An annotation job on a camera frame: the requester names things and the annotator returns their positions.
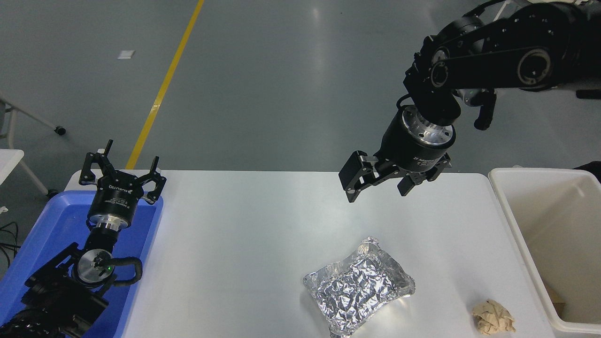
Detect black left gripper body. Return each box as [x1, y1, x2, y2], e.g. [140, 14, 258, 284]
[87, 170, 152, 225]

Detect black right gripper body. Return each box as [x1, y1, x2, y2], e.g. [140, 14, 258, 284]
[375, 112, 452, 176]

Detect foil plate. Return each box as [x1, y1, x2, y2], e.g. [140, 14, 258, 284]
[303, 236, 416, 338]

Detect blue plastic tray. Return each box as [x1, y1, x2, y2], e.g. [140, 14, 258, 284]
[0, 190, 164, 338]

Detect small white table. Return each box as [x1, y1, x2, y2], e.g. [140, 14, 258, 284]
[0, 149, 60, 199]

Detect large pale plastic bin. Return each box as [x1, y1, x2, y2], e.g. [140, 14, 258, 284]
[488, 167, 601, 335]

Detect crumpled tan paper ball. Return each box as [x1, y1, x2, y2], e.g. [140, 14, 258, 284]
[471, 299, 516, 335]

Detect black bulky object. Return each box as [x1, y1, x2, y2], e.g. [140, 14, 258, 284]
[573, 161, 601, 184]

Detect white frame with caster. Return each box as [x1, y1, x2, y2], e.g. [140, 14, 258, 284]
[0, 93, 67, 150]

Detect black cables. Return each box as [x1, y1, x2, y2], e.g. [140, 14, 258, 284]
[0, 221, 20, 269]

